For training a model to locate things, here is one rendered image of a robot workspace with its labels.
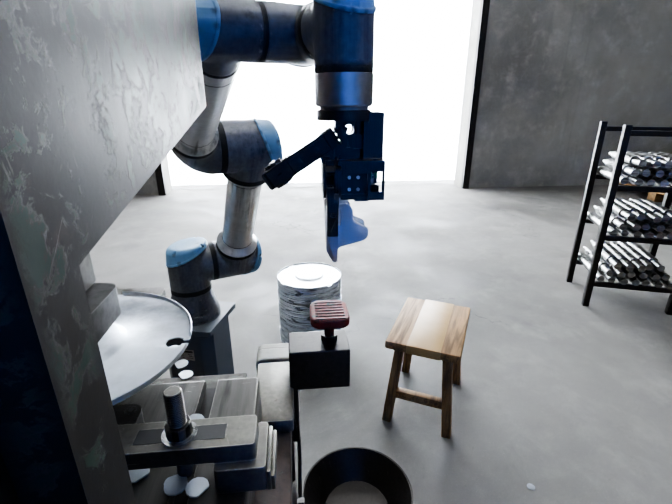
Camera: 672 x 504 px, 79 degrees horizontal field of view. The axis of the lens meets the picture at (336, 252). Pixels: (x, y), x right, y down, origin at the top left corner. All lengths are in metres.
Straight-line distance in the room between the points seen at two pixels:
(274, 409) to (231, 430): 0.19
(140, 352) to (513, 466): 1.23
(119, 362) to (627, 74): 6.22
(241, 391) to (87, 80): 0.45
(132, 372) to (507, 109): 5.31
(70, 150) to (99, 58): 0.06
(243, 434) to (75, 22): 0.36
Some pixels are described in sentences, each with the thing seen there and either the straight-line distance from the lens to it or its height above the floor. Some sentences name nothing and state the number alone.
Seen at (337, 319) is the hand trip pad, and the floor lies 0.76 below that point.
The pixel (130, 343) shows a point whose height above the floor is 0.78.
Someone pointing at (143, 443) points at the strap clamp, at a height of 0.76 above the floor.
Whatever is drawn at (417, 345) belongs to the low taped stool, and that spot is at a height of 0.33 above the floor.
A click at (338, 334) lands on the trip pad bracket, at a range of 0.68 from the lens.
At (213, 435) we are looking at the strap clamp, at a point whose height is 0.76.
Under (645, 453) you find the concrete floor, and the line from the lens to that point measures 1.77.
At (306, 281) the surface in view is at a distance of 1.80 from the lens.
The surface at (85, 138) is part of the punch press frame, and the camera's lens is 0.21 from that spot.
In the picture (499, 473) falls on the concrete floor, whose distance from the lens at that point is 1.50.
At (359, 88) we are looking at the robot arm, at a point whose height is 1.08.
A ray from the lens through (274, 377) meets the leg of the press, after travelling 0.70.
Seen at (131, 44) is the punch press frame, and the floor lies 1.10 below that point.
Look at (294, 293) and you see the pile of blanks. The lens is 1.76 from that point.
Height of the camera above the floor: 1.07
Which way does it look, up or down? 21 degrees down
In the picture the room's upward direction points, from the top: straight up
